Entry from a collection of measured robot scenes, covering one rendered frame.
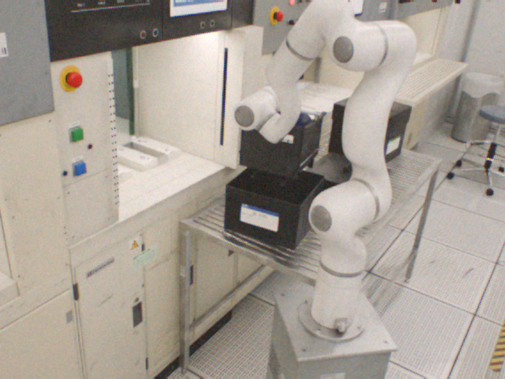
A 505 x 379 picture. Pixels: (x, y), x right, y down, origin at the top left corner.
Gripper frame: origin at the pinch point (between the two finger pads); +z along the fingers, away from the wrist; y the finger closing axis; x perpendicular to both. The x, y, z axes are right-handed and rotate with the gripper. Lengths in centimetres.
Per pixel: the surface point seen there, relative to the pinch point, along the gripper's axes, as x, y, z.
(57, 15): 25, -37, -59
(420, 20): -11, 0, 307
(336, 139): -42, 0, 76
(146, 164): -36, -50, -8
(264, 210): -37.6, 1.5, -14.0
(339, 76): -33, -24, 159
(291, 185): -40.0, 0.8, 13.2
